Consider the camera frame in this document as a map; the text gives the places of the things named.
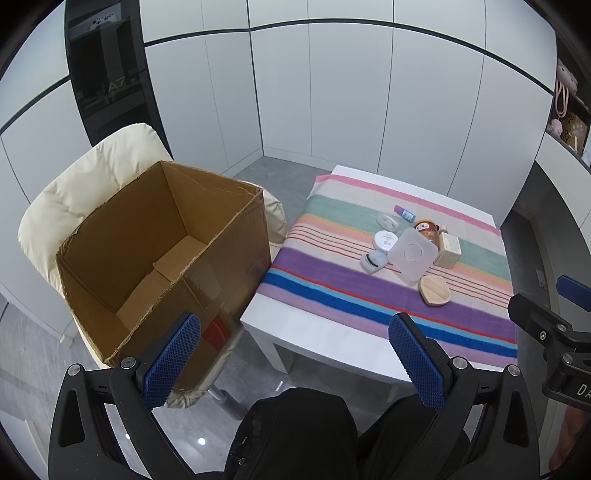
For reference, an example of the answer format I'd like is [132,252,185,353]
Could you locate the small cream carton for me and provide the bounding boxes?
[434,232,462,269]

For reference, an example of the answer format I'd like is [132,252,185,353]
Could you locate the person's black pants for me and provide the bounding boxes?
[226,388,472,480]

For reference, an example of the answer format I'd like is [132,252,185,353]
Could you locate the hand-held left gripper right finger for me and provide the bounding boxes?
[388,312,541,480]

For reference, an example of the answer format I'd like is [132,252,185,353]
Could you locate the wall shelf niche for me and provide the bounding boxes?
[545,32,591,168]

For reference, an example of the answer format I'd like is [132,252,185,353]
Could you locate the brown cardboard box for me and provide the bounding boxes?
[55,160,272,393]

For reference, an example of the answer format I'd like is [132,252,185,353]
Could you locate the cream padded chair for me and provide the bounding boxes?
[17,123,288,418]

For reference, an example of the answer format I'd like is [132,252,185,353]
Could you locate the black glass panel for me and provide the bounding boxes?
[65,0,174,160]

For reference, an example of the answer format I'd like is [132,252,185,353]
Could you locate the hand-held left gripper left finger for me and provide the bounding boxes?
[48,312,201,480]

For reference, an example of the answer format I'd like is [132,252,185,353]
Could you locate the white round compact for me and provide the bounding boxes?
[373,229,400,252]

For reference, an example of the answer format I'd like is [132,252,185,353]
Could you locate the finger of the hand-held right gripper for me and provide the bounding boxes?
[508,293,578,352]
[556,275,591,302]

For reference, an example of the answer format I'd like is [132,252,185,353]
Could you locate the small red jar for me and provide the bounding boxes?
[414,220,440,244]

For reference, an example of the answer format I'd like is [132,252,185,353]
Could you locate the white table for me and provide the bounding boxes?
[240,165,518,402]

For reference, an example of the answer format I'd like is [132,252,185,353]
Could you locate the small white grey gadget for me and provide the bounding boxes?
[360,251,389,275]

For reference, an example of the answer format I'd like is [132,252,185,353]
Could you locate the striped tablecloth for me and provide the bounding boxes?
[256,173,519,370]

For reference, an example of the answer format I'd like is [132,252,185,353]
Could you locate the rounded square wooden lid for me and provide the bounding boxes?
[418,274,451,308]

